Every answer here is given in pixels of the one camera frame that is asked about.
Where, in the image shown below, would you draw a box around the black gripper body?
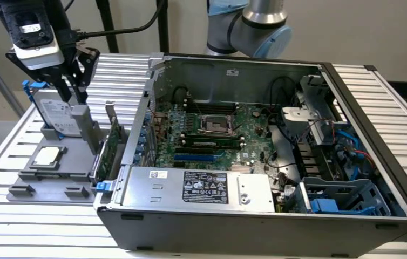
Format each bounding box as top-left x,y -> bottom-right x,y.
41,0 -> 82,78

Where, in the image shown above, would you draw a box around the black stand pole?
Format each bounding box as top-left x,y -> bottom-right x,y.
95,0 -> 119,54
154,0 -> 170,54

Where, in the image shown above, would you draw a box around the silver CPU chip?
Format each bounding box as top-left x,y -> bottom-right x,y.
33,146 -> 67,170

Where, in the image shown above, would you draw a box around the green graphics card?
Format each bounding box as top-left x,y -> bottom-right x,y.
91,100 -> 129,185

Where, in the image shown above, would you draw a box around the grey parts rack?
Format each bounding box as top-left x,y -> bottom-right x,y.
6,104 -> 131,207

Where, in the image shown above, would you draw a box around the black RAM slots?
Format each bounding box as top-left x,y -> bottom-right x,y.
186,101 -> 238,114

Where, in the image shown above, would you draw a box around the blue case latch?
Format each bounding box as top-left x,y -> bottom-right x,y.
94,181 -> 113,194

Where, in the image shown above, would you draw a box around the black expansion slot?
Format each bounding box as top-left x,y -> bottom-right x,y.
174,146 -> 214,155

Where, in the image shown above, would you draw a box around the CPU socket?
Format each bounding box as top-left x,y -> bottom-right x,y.
195,114 -> 237,136

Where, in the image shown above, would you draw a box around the installed RAM stick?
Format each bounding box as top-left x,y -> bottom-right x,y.
181,137 -> 243,149

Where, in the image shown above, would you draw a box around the blue expansion slot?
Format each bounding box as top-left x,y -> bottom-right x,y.
173,153 -> 226,163

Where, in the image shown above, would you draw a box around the silver power supply unit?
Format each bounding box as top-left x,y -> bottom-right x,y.
113,165 -> 275,213

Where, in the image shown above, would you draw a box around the green motherboard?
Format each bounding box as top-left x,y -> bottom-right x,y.
150,100 -> 285,176

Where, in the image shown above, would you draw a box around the small chipset heatsink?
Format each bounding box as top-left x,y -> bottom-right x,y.
229,165 -> 254,174

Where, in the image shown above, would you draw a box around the metal drive cage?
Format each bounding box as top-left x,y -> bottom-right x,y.
279,74 -> 349,148

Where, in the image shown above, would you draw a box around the black open PC case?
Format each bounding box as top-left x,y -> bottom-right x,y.
91,52 -> 407,254

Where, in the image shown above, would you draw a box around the grey-blue disk bay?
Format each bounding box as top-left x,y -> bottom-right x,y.
295,176 -> 393,217

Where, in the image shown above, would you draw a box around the black box beside table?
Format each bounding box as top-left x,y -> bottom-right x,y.
385,80 -> 407,101

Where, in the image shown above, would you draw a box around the hard disk with blue bracket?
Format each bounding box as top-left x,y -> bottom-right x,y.
19,79 -> 82,139

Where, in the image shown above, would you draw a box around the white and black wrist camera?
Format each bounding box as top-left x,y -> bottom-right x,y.
1,0 -> 63,71

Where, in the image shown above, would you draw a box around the thick black gripper cable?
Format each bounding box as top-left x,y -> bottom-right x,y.
67,0 -> 169,41

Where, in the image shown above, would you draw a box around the blue data wire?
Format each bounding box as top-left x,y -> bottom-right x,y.
331,128 -> 370,185

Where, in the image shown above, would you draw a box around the red wire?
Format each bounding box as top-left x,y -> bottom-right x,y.
346,147 -> 378,173

